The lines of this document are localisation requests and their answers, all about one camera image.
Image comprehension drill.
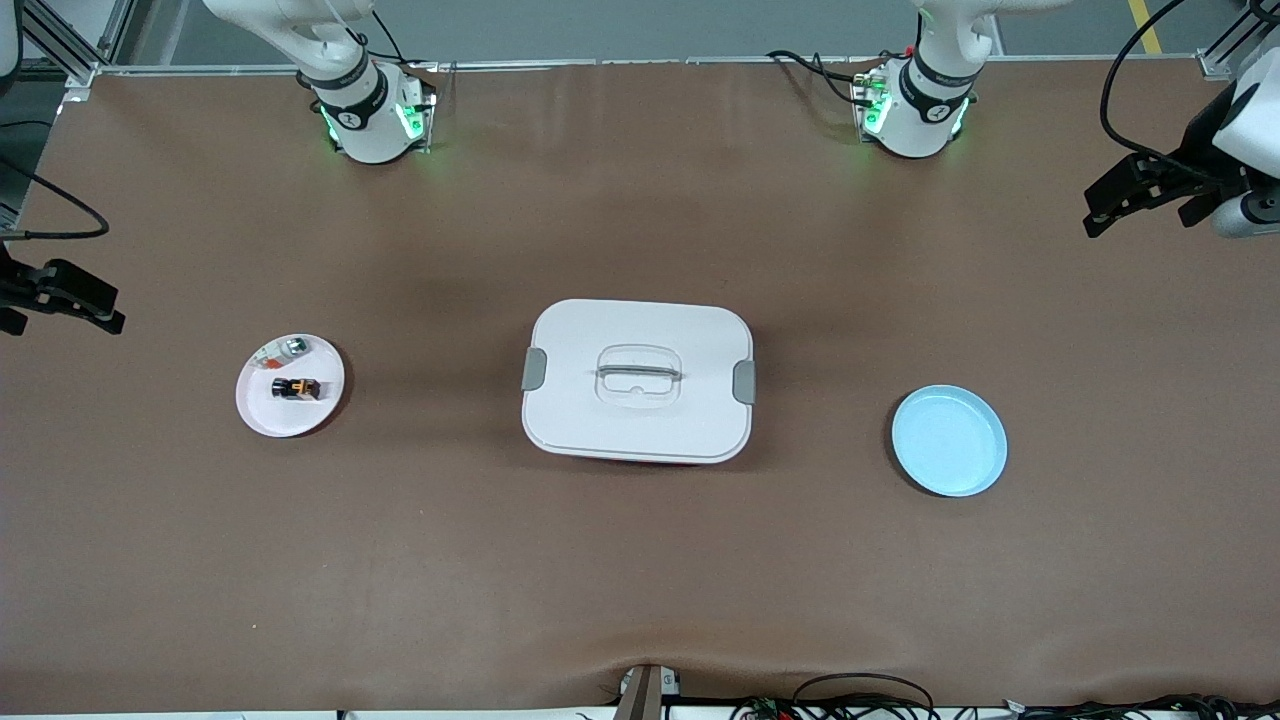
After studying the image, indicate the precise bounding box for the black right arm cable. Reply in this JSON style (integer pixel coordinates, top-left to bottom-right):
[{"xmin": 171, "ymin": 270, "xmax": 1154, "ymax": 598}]
[{"xmin": 0, "ymin": 155, "xmax": 110, "ymax": 242}]

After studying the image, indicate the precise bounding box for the white lunch box with lid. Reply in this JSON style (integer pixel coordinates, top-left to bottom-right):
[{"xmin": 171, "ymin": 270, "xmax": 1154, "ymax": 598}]
[{"xmin": 521, "ymin": 298, "xmax": 757, "ymax": 466}]

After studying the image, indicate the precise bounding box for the pink round plate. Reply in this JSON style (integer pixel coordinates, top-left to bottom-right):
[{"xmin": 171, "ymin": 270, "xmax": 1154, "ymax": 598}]
[{"xmin": 235, "ymin": 333, "xmax": 347, "ymax": 439}]

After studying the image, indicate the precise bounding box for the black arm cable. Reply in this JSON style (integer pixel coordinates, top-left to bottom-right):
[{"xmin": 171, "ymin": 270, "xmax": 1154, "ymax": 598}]
[
  {"xmin": 0, "ymin": 155, "xmax": 110, "ymax": 242},
  {"xmin": 1099, "ymin": 0, "xmax": 1280, "ymax": 187}
]

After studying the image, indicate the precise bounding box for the black cable bundle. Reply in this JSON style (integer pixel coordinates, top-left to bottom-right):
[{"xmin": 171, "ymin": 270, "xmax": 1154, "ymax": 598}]
[{"xmin": 1000, "ymin": 693, "xmax": 1280, "ymax": 720}]

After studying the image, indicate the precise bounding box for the black right base cable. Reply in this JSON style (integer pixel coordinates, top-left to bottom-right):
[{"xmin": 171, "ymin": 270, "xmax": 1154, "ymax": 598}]
[{"xmin": 350, "ymin": 0, "xmax": 441, "ymax": 71}]

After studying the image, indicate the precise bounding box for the aluminium frame profile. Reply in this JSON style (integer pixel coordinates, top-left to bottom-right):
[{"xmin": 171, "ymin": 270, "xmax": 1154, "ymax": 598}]
[
  {"xmin": 20, "ymin": 0, "xmax": 136, "ymax": 91},
  {"xmin": 1195, "ymin": 0, "xmax": 1280, "ymax": 81}
]

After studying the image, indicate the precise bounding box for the black left base cable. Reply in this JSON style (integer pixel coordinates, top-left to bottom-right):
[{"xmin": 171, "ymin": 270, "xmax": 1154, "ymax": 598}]
[{"xmin": 767, "ymin": 48, "xmax": 879, "ymax": 107}]

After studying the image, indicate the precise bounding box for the light blue round plate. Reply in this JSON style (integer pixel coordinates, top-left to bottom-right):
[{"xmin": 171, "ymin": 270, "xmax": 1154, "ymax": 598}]
[{"xmin": 891, "ymin": 384, "xmax": 1009, "ymax": 498}]

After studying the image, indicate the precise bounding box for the metal table edge bracket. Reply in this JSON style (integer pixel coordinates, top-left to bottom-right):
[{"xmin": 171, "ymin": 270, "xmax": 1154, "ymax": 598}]
[{"xmin": 615, "ymin": 664, "xmax": 682, "ymax": 720}]

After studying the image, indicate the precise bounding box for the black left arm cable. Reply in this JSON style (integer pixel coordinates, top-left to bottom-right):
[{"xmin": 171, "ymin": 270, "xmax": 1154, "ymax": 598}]
[{"xmin": 1099, "ymin": 0, "xmax": 1280, "ymax": 187}]

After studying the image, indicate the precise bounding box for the black base cable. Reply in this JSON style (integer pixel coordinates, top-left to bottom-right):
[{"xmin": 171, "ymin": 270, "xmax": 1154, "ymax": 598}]
[
  {"xmin": 767, "ymin": 48, "xmax": 879, "ymax": 107},
  {"xmin": 350, "ymin": 0, "xmax": 441, "ymax": 71}
]

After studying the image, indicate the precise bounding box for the black cable loop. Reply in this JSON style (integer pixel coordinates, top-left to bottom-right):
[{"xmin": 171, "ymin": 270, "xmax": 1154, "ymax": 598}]
[{"xmin": 792, "ymin": 672, "xmax": 937, "ymax": 720}]

